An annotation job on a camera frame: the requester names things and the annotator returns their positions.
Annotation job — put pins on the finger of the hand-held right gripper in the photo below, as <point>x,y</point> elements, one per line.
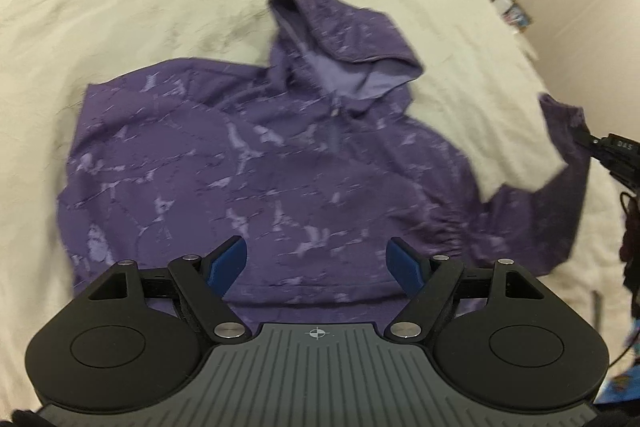
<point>586,141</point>

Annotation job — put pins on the purple marbled hoodie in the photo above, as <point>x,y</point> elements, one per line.
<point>260,167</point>

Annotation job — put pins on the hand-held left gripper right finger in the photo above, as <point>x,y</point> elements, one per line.
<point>402,269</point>

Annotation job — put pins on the colourful bedside items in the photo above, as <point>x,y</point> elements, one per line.
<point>510,7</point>

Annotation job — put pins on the colourful printed bag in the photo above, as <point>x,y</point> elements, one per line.
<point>625,357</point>

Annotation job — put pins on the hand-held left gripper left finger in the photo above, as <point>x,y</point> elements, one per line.
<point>227,264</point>

